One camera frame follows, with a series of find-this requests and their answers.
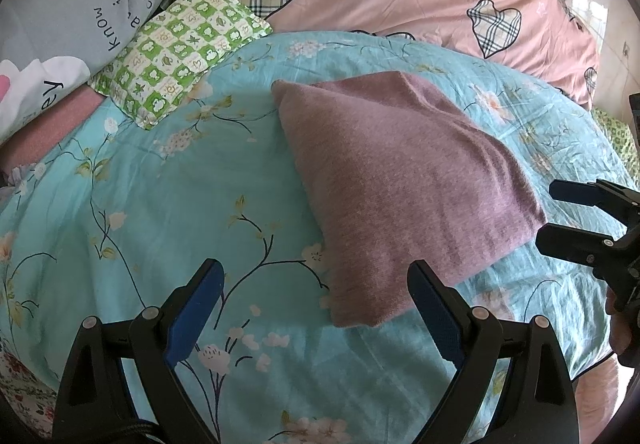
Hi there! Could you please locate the green leaf patterned cloth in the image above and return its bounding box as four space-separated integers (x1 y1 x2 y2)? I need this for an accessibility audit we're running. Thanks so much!
592 107 638 172

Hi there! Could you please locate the white floral sheet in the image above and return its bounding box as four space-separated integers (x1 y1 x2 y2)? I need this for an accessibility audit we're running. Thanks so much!
0 349 58 440

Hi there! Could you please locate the pink towel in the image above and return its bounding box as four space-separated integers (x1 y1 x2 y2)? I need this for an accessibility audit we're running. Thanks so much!
0 87 106 172

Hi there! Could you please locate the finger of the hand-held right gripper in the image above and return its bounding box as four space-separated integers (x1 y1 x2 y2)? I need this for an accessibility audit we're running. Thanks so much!
535 223 623 271
548 179 640 214

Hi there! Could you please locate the green checked pillow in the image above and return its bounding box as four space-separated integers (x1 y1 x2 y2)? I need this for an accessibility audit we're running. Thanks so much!
89 0 274 131

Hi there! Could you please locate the person's right hand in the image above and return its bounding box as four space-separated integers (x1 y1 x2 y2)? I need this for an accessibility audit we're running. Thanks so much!
606 291 640 366

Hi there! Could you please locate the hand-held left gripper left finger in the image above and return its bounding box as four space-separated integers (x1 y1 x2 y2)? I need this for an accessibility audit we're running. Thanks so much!
51 258 225 444

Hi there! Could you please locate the grey printed pillow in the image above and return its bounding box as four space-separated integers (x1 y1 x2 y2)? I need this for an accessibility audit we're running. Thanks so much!
0 0 178 144

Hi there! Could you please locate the teal floral blanket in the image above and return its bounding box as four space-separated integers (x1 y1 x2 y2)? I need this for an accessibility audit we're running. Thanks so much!
0 29 633 444

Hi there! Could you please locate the pink fluffy cloth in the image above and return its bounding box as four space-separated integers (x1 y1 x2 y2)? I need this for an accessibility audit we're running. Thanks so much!
572 364 628 444

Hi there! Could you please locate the mauve knit garment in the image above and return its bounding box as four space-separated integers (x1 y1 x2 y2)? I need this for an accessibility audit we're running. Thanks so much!
270 71 547 329

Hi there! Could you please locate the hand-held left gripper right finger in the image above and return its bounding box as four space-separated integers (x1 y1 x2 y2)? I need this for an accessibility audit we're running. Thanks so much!
406 259 582 444

